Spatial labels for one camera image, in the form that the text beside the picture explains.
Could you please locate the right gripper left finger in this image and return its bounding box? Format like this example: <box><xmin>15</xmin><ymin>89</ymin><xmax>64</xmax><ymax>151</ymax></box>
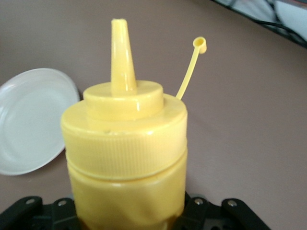
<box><xmin>0</xmin><ymin>195</ymin><xmax>81</xmax><ymax>230</ymax></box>

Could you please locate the beige plate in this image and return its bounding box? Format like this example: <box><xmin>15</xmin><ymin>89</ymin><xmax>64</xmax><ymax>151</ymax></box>
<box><xmin>0</xmin><ymin>68</ymin><xmax>80</xmax><ymax>177</ymax></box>

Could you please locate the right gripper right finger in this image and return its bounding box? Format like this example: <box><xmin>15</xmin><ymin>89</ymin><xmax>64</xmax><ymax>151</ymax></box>
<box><xmin>176</xmin><ymin>193</ymin><xmax>273</xmax><ymax>230</ymax></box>

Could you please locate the yellow mustard squeeze bottle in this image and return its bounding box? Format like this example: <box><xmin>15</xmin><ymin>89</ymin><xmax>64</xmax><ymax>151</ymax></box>
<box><xmin>59</xmin><ymin>18</ymin><xmax>208</xmax><ymax>230</ymax></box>

